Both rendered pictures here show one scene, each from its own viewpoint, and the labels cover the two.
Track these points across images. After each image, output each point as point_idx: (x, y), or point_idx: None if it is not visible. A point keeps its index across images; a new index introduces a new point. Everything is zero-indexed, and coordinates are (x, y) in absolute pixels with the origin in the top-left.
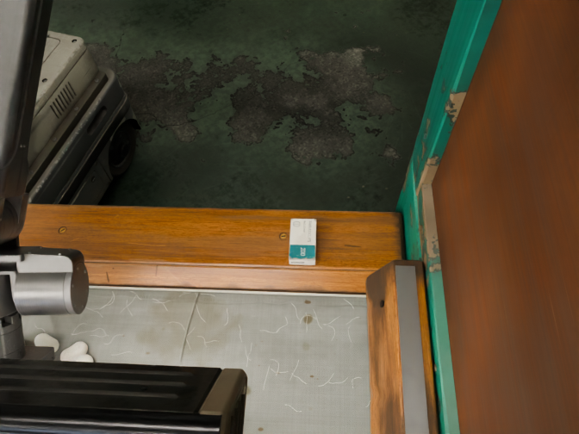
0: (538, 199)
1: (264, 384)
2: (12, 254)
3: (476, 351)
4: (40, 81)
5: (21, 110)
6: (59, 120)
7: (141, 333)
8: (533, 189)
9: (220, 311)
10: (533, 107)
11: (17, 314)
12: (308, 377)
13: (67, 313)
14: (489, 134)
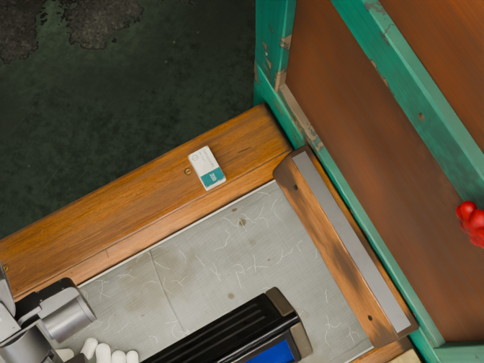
0: (374, 119)
1: (240, 284)
2: (32, 309)
3: (373, 196)
4: None
5: None
6: None
7: (127, 305)
8: (369, 114)
9: (174, 254)
10: (350, 70)
11: (51, 346)
12: (267, 261)
13: (91, 323)
14: (325, 71)
